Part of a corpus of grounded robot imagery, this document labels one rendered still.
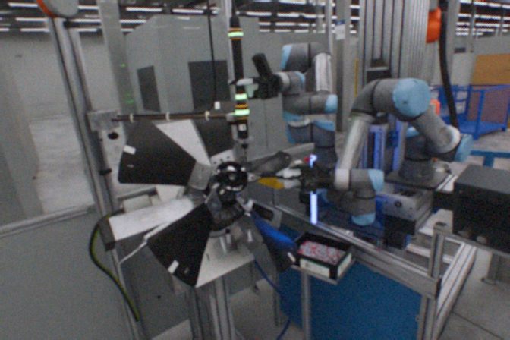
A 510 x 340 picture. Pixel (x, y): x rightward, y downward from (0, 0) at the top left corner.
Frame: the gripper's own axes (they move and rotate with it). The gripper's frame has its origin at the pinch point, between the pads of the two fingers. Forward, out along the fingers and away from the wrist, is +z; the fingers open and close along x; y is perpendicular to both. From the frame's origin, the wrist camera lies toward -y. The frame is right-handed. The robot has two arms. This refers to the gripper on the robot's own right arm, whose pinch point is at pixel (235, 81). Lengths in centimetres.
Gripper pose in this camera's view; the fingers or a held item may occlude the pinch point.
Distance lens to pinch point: 105.1
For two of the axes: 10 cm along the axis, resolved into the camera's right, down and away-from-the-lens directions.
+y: 0.7, 9.4, 3.2
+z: -6.9, 2.8, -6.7
